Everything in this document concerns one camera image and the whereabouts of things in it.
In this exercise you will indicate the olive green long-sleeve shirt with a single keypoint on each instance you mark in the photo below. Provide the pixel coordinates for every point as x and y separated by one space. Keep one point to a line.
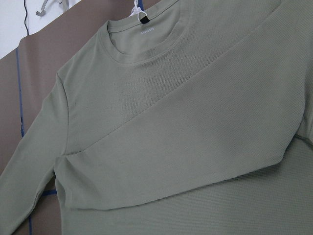
199 122

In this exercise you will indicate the reacher grabber stick white claw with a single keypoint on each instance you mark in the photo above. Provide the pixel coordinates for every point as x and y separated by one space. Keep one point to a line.
64 5

